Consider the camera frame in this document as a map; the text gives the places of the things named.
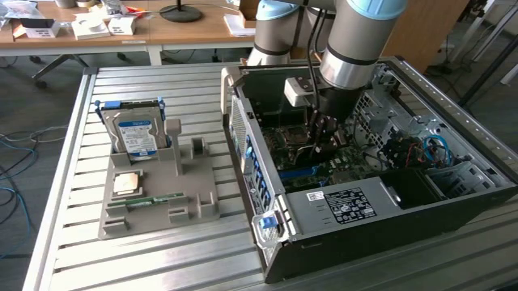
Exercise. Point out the black plastic fan shroud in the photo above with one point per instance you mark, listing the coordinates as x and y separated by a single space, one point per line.
412 188

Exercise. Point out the white box with black lid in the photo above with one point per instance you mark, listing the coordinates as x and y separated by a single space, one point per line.
40 28

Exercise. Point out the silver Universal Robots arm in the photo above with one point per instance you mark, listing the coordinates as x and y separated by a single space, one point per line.
359 36

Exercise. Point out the grey power supply unit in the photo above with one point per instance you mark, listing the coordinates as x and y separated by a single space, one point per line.
307 212

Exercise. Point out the silver finned heatsink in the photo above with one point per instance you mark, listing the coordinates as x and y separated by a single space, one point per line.
343 178

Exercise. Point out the green motherboard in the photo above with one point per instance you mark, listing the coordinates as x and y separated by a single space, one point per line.
355 157

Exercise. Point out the silver CPU chip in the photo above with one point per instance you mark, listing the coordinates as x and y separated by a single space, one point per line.
125 184

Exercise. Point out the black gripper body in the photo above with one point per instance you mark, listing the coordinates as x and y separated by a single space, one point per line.
339 101

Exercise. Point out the metal cup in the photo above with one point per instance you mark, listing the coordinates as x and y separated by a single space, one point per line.
64 3

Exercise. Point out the metal CPU socket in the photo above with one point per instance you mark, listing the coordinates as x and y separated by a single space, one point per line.
292 135

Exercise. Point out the open black PC case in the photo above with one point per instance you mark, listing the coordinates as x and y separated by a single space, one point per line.
363 242

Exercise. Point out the wooden office desk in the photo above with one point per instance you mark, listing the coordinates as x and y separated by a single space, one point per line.
60 42

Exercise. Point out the grey plastic parts rack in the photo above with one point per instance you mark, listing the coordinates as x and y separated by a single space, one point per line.
161 182

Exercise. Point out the green RAM stick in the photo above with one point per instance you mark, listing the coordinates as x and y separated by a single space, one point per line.
147 200

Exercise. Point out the white box with tape roll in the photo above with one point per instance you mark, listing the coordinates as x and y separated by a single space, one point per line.
91 27

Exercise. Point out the black round lamp base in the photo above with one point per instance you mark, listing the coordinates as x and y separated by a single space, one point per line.
180 13

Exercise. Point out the wooden cabinet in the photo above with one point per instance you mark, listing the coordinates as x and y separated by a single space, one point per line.
428 30

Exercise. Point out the silver disk bay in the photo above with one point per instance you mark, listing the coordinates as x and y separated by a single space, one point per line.
461 179

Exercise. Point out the blue case latch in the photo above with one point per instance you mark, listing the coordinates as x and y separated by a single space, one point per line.
268 222

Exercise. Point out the perforated metal drive cage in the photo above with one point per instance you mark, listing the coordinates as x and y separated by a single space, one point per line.
380 127

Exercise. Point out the brown cardboard box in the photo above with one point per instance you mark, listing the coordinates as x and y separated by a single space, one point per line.
247 9

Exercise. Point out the hard disk in blue caddy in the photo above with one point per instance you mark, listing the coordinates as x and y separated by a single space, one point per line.
135 133

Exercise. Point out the small white labelled box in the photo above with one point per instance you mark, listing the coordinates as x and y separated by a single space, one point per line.
121 26

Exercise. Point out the stack of white papers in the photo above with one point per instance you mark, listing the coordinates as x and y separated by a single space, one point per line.
239 27

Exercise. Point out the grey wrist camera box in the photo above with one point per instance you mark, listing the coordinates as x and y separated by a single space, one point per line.
299 92

